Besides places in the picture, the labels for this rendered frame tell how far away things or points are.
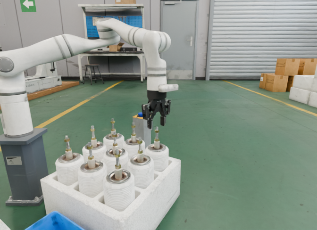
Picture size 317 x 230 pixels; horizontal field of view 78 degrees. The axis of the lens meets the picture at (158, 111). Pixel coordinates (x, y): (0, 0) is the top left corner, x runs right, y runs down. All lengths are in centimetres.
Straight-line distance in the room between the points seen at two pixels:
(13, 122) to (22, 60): 25
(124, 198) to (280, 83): 387
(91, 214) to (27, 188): 41
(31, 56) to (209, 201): 93
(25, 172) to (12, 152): 9
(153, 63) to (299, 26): 615
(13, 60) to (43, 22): 573
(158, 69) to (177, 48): 499
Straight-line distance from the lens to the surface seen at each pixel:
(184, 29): 575
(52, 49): 90
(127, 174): 66
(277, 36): 641
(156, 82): 71
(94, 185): 71
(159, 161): 80
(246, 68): 608
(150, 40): 69
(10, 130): 97
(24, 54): 90
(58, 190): 79
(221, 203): 98
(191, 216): 89
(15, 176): 103
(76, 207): 75
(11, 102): 93
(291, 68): 430
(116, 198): 64
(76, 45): 91
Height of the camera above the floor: 61
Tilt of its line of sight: 15 degrees down
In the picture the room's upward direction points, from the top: straight up
